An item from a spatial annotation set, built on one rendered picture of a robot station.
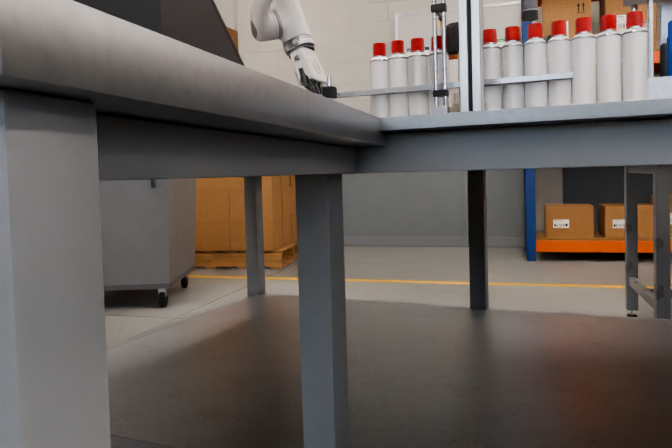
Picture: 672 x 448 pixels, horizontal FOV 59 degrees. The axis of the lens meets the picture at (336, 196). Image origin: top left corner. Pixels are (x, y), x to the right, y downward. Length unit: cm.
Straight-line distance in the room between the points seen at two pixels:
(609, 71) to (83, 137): 128
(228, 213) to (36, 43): 462
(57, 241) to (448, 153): 67
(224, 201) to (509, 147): 412
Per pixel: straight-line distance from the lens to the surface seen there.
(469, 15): 139
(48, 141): 30
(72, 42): 29
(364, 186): 600
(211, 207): 493
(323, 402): 103
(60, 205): 31
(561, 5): 525
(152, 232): 351
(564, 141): 87
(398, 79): 155
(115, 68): 31
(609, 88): 147
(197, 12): 69
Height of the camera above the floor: 75
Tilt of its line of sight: 2 degrees down
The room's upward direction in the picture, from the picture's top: 2 degrees counter-clockwise
